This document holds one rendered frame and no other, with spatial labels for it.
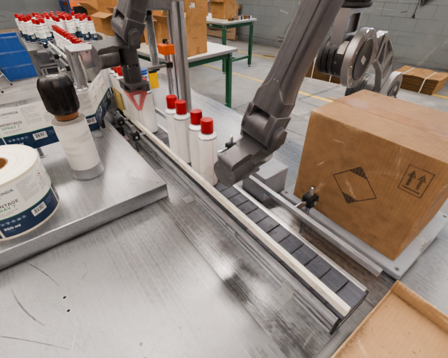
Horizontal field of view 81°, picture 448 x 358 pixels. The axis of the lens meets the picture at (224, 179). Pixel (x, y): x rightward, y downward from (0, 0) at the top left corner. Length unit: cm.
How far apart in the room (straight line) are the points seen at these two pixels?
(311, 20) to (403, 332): 58
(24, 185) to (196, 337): 50
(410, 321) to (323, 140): 41
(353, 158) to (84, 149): 71
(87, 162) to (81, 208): 15
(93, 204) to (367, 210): 70
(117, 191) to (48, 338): 37
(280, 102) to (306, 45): 9
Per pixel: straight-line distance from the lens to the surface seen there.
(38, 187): 77
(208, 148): 70
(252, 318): 60
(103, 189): 85
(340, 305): 55
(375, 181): 66
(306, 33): 47
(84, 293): 69
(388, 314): 68
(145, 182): 83
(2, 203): 75
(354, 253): 57
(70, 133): 83
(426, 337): 69
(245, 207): 72
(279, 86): 48
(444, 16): 597
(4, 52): 568
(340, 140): 66
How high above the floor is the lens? 137
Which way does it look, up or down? 38 degrees down
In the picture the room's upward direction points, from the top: straight up
